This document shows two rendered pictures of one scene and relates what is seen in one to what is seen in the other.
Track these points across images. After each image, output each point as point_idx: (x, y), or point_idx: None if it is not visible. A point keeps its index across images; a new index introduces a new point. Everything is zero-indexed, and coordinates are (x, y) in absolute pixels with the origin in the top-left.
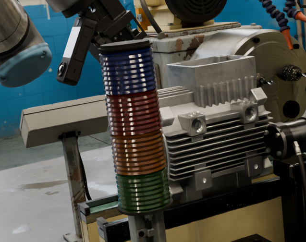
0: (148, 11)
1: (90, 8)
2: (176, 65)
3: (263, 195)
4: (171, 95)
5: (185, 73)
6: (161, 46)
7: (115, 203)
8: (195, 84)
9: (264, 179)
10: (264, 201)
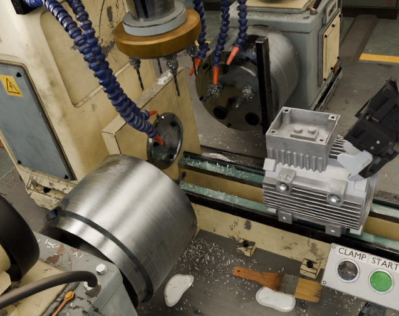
0: (84, 271)
1: None
2: (331, 133)
3: None
4: None
5: (336, 128)
6: (107, 293)
7: (387, 244)
8: (339, 126)
9: None
10: None
